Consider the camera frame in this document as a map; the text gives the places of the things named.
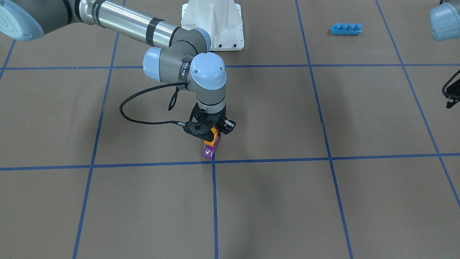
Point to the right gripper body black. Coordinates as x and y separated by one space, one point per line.
228 125

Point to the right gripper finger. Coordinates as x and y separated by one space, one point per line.
225 126

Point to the orange trapezoid block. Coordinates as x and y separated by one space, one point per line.
216 136

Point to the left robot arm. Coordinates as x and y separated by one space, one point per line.
445 20

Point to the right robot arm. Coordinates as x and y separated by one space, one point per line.
176 56

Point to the purple trapezoid block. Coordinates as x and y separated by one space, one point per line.
210 148

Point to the blue block far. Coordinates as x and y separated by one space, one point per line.
346 29

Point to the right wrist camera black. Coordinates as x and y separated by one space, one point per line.
200 127

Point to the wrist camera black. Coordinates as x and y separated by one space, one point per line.
451 91
200 127

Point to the white camera pedestal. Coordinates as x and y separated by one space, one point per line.
222 19

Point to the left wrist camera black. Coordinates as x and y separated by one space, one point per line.
451 91

